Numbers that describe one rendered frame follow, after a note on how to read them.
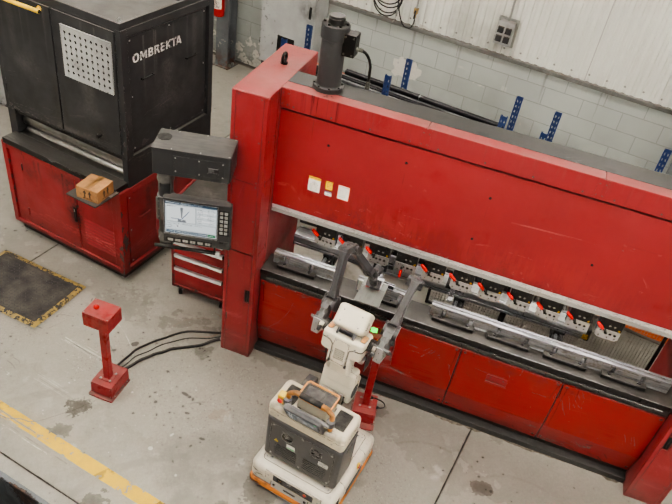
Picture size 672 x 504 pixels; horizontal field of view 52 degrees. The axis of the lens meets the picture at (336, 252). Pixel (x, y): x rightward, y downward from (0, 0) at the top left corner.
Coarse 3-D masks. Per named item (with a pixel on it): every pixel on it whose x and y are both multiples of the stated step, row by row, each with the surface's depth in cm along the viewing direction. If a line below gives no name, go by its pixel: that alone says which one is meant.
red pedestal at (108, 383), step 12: (96, 300) 474; (84, 312) 464; (96, 312) 466; (108, 312) 467; (120, 312) 474; (84, 324) 471; (96, 324) 466; (108, 324) 463; (108, 336) 485; (108, 348) 491; (108, 360) 497; (108, 372) 503; (120, 372) 514; (96, 384) 504; (108, 384) 505; (120, 384) 514; (96, 396) 508; (108, 396) 508
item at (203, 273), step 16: (192, 192) 557; (208, 192) 560; (224, 192) 563; (176, 256) 572; (192, 256) 568; (208, 256) 562; (224, 256) 555; (176, 272) 585; (192, 272) 578; (208, 272) 572; (192, 288) 590; (208, 288) 583
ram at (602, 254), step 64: (320, 128) 441; (320, 192) 469; (384, 192) 452; (448, 192) 436; (512, 192) 421; (448, 256) 463; (512, 256) 446; (576, 256) 431; (640, 256) 416; (640, 320) 441
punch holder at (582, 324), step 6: (570, 306) 459; (570, 312) 455; (576, 312) 454; (582, 312) 452; (588, 312) 451; (576, 318) 456; (582, 318) 455; (588, 318) 453; (570, 324) 460; (576, 324) 459; (582, 324) 457; (588, 324) 456; (582, 330) 460
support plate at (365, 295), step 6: (360, 288) 491; (366, 288) 492; (384, 288) 494; (360, 294) 486; (366, 294) 487; (372, 294) 487; (378, 294) 488; (384, 294) 490; (354, 300) 481; (360, 300) 481; (366, 300) 482; (372, 300) 482; (378, 300) 483; (372, 306) 479; (378, 306) 478
